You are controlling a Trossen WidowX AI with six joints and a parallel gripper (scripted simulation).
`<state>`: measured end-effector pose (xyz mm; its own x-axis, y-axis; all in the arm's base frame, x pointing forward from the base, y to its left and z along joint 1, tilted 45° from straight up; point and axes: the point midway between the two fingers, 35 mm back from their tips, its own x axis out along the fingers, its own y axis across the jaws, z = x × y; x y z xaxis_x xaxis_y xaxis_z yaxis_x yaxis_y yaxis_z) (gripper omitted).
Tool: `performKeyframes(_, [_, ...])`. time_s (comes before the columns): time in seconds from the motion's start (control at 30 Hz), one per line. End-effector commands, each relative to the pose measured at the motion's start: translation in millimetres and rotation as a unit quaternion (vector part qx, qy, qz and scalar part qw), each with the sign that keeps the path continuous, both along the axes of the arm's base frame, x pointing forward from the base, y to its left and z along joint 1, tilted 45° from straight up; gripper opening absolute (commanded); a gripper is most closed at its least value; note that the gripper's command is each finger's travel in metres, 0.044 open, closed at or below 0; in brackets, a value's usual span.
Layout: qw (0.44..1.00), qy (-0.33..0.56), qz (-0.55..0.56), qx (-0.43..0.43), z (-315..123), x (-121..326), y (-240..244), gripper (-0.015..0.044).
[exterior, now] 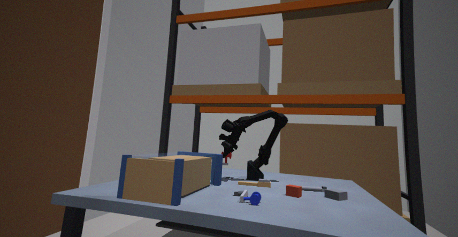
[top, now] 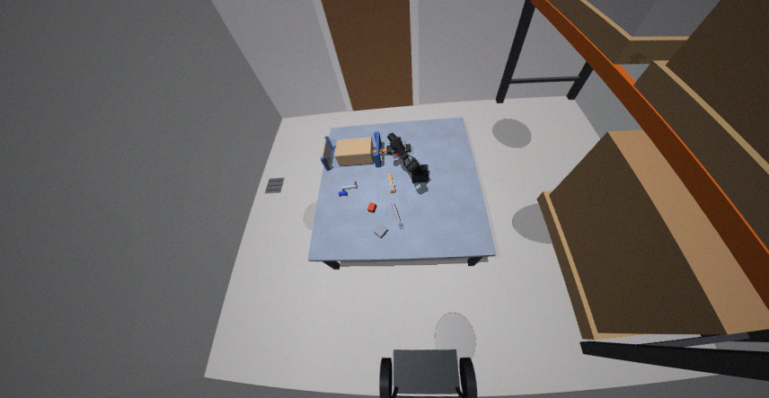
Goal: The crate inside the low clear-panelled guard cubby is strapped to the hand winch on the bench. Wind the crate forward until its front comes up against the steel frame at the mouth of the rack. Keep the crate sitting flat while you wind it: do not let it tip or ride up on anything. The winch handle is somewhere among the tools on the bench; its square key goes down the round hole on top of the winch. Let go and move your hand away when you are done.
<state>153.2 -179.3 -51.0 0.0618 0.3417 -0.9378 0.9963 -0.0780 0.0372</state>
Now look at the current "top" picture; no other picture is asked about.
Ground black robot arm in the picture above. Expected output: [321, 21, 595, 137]
[387, 132, 429, 179]

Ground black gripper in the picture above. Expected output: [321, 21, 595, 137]
[386, 144, 411, 154]

